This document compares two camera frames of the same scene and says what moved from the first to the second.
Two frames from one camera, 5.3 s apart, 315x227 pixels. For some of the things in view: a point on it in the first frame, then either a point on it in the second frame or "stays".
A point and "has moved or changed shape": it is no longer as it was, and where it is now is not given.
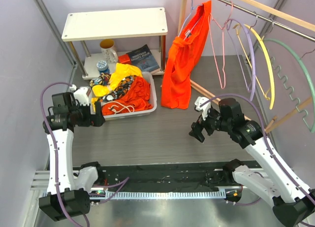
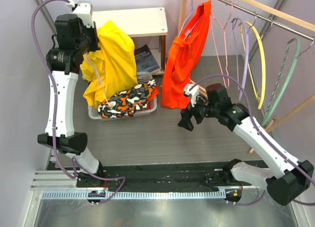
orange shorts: (136, 98) to (155, 92)
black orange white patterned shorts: (123, 86) to (124, 104)
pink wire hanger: (210, 17) has moved or changed shape
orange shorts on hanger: (184, 55) stays
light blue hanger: (192, 8) stays
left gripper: (92, 120) to (93, 30)
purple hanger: (251, 55) to (234, 21)
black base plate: (161, 177) stays
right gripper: (197, 129) to (186, 113)
